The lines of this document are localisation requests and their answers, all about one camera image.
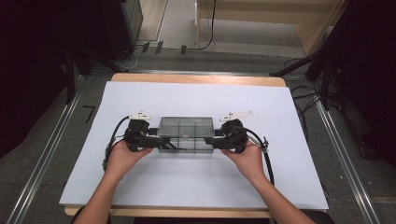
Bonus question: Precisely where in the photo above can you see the clear plastic compartment box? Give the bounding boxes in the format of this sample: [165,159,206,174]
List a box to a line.
[156,116,217,155]

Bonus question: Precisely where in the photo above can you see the person's left hand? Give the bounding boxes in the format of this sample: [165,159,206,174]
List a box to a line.
[104,141,154,180]

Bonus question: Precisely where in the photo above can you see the wooden table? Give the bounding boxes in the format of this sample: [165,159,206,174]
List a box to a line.
[64,73,327,218]

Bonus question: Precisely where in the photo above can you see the dark curtain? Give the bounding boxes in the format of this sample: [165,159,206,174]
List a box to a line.
[326,0,396,169]
[0,0,78,160]

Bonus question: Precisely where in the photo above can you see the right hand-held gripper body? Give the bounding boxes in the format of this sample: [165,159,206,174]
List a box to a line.
[214,110,254,154]

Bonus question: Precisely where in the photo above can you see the white floor cables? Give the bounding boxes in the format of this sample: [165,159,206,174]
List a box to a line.
[114,46,140,71]

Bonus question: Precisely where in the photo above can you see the person's right hand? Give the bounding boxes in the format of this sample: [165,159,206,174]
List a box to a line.
[220,139,268,184]

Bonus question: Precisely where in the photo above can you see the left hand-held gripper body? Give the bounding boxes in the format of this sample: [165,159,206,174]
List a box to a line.
[123,110,154,153]

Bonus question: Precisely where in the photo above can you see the metal floor rail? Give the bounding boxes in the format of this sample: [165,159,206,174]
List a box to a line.
[6,74,84,224]
[312,92,381,224]

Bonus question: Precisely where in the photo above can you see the white table sheet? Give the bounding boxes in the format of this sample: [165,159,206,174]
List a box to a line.
[59,81,330,211]

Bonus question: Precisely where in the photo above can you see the left hand-held gripper black cable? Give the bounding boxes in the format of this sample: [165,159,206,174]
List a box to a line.
[102,115,131,172]

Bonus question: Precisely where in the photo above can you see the light wooden shelf unit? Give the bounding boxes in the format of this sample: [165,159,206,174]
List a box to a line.
[194,0,347,57]

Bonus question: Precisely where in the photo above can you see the black hanging cable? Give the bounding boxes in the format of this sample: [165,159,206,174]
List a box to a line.
[197,0,218,51]

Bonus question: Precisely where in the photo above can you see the black tripod stand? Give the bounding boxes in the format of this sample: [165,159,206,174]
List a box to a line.
[64,43,125,105]
[269,31,344,111]

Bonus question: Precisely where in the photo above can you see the black floor cables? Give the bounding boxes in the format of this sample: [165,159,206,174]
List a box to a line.
[289,84,323,142]

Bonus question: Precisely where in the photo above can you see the black cabinet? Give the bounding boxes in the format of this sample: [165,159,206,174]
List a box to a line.
[99,0,145,62]

